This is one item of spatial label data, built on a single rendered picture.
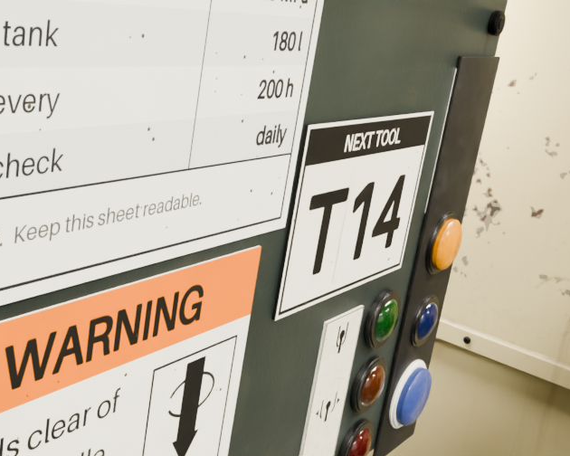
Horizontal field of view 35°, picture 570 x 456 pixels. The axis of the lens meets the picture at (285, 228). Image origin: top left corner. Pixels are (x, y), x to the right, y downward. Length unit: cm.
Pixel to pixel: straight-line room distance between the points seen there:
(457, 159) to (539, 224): 75
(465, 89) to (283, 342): 15
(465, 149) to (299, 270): 14
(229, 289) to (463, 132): 17
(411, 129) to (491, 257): 83
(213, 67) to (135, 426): 11
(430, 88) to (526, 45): 78
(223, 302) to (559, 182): 89
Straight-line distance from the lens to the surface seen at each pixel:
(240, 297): 29
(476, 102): 42
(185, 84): 24
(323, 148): 31
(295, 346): 34
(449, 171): 41
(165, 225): 25
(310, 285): 33
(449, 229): 42
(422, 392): 45
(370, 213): 35
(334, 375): 37
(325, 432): 39
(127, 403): 26
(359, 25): 31
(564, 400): 122
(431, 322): 44
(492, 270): 119
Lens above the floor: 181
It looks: 17 degrees down
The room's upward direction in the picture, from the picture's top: 10 degrees clockwise
